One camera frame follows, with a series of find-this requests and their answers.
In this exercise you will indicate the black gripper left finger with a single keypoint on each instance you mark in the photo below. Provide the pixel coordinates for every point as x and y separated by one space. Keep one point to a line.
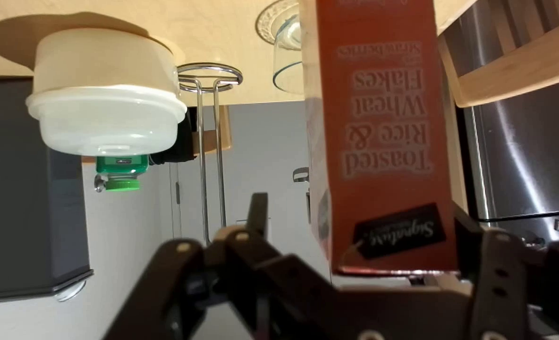
229 294

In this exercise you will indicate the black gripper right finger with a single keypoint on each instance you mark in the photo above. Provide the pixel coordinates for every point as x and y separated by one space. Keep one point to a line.
518 294

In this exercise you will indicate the pink cereal box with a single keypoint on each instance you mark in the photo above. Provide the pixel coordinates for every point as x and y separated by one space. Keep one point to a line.
386 124

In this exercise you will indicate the white lidded plastic bowl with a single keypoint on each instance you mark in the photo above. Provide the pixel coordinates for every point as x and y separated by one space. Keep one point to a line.
102 100

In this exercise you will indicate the clear glass bowl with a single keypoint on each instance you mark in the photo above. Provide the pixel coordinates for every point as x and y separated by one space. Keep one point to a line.
285 37

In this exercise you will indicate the stainless steel fridge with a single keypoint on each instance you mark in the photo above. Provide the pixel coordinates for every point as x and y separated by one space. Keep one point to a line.
525 156

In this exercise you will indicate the white door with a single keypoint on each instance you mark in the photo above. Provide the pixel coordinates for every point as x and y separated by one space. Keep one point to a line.
261 143

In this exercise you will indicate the green box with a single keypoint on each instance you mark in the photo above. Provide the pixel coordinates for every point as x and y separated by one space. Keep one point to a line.
121 172

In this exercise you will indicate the wooden chair with jacket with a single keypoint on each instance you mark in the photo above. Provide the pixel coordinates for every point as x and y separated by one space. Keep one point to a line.
223 128

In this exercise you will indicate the wooden slat-back chair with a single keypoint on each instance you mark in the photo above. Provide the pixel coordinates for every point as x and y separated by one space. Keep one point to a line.
518 68

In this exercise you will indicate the light wooden table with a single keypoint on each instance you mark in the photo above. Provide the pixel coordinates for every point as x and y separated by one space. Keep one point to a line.
197 30

